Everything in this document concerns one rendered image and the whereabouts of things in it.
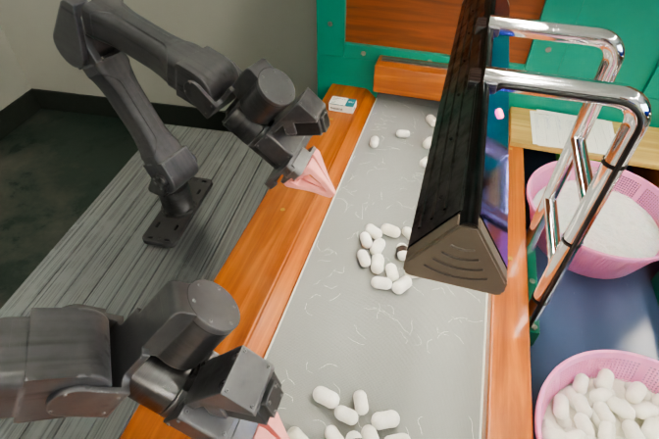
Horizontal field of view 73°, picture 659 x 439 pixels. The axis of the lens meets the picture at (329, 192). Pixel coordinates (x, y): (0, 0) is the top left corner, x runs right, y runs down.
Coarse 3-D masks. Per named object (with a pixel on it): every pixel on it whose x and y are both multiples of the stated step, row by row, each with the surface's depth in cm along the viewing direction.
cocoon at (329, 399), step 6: (318, 390) 58; (324, 390) 58; (330, 390) 59; (318, 396) 58; (324, 396) 58; (330, 396) 58; (336, 396) 58; (318, 402) 58; (324, 402) 57; (330, 402) 57; (336, 402) 57; (330, 408) 57
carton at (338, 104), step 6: (330, 102) 106; (336, 102) 106; (342, 102) 106; (348, 102) 106; (354, 102) 106; (330, 108) 107; (336, 108) 106; (342, 108) 106; (348, 108) 105; (354, 108) 107
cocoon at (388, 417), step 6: (378, 414) 56; (384, 414) 56; (390, 414) 56; (396, 414) 56; (372, 420) 56; (378, 420) 55; (384, 420) 55; (390, 420) 55; (396, 420) 56; (378, 426) 55; (384, 426) 55; (390, 426) 56
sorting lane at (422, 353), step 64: (384, 128) 106; (384, 192) 89; (320, 256) 77; (384, 256) 77; (320, 320) 68; (384, 320) 68; (448, 320) 68; (320, 384) 61; (384, 384) 61; (448, 384) 61
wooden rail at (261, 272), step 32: (352, 96) 112; (352, 128) 103; (288, 192) 86; (256, 224) 79; (288, 224) 79; (320, 224) 83; (256, 256) 74; (288, 256) 74; (256, 288) 69; (288, 288) 72; (256, 320) 65; (224, 352) 62; (256, 352) 63; (160, 416) 55
